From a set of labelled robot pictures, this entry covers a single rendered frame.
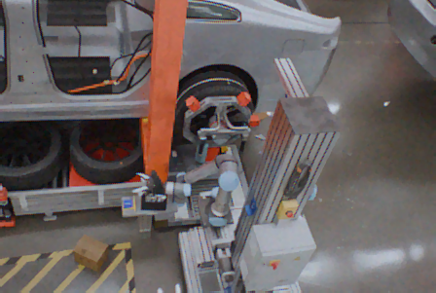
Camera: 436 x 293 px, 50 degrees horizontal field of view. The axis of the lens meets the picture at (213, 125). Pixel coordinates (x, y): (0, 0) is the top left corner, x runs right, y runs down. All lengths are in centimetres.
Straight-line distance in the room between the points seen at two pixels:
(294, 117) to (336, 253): 229
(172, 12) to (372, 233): 293
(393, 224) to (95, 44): 325
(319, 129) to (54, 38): 281
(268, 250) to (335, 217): 193
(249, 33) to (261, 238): 154
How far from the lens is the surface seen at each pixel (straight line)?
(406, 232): 487
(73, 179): 416
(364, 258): 451
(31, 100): 384
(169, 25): 273
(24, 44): 350
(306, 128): 230
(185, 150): 443
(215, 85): 368
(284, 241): 284
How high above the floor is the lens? 359
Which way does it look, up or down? 46 degrees down
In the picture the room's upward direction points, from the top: 12 degrees clockwise
